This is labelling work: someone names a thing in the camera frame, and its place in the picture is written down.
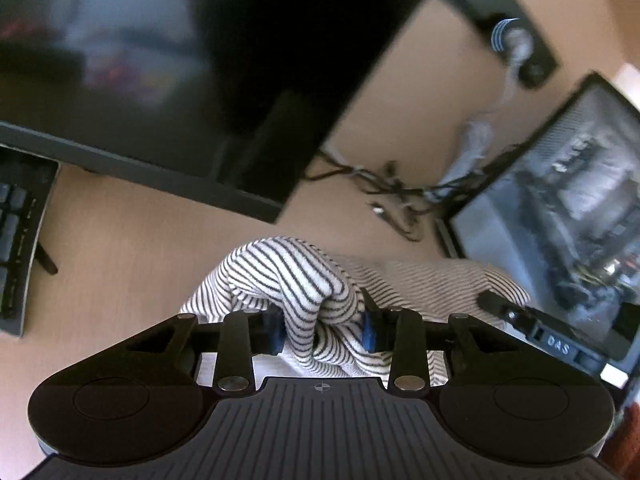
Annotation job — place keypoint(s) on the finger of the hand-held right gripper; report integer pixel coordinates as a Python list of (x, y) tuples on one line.
[(495, 306)]

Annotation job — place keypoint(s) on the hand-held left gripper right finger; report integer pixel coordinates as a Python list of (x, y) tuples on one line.
[(369, 334)]

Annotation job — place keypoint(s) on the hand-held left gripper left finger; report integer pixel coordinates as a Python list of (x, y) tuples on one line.
[(272, 334)]

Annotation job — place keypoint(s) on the black and white striped shirt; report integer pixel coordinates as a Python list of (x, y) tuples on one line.
[(305, 285)]

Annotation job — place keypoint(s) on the small black framed monitor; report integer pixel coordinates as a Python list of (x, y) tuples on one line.
[(560, 210)]

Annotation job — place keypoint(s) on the black stand leg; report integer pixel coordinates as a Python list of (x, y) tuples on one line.
[(46, 256)]

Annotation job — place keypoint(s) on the black keyboard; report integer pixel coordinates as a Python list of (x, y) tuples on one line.
[(17, 240)]

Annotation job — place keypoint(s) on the large black computer monitor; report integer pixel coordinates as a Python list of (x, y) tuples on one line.
[(165, 75)]

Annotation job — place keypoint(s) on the black speaker bar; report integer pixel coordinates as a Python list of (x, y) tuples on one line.
[(505, 25)]

